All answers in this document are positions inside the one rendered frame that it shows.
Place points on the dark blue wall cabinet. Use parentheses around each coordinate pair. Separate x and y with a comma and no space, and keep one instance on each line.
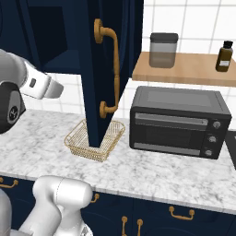
(58,33)

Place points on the black toaster oven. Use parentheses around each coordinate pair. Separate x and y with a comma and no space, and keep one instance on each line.
(178,135)

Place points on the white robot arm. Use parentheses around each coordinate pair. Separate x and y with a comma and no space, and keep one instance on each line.
(58,196)

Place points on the dark blue cabinet door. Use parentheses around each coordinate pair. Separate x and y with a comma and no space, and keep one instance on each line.
(98,80)

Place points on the brown bottle with black cap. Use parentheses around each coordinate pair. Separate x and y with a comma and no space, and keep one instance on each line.
(224,58)

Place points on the dark blue base cupboards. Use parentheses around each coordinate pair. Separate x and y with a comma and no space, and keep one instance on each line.
(153,219)

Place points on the grey jar with dark lid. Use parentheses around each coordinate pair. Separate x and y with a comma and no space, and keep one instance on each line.
(162,50)

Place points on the wooden wall shelf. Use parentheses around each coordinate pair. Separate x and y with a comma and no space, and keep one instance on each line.
(184,69)

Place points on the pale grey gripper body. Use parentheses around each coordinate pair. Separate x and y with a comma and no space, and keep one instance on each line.
(53,89)

